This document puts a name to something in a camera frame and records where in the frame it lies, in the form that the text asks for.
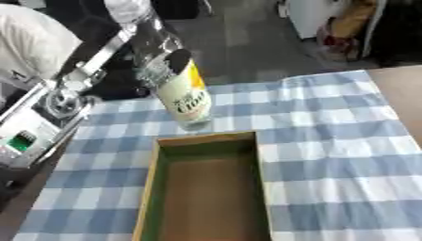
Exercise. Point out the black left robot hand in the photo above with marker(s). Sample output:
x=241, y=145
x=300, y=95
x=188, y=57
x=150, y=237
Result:
x=118, y=84

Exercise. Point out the clear bottle with yellow label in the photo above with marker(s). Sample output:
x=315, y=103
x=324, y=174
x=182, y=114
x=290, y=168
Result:
x=187, y=103

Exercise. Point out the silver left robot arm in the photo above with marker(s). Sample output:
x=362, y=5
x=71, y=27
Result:
x=38, y=122

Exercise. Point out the tan cardboard box green inside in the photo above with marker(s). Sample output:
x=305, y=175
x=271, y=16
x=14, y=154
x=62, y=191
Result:
x=211, y=194

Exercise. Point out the person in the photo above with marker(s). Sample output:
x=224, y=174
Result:
x=33, y=44

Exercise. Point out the white cabinet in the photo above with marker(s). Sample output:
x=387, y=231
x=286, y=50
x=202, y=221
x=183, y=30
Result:
x=310, y=17

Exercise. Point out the tan and red bag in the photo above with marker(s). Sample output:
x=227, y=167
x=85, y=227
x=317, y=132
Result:
x=351, y=25

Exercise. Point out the black bag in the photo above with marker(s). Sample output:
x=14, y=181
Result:
x=398, y=31

